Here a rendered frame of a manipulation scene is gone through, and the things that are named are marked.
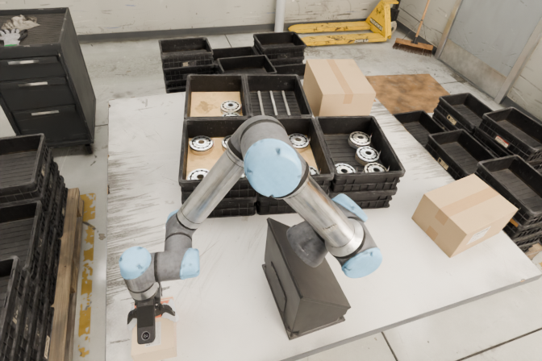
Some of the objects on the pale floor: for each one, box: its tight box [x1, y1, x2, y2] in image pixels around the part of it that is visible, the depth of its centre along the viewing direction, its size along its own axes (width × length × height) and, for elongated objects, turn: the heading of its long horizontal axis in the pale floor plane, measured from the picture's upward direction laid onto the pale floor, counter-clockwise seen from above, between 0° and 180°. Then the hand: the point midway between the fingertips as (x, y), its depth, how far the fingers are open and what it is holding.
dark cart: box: [0, 7, 96, 153], centre depth 257 cm, size 60×45×90 cm
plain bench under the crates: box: [105, 80, 542, 361], centre depth 197 cm, size 160×160×70 cm
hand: (154, 326), depth 110 cm, fingers closed on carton, 14 cm apart
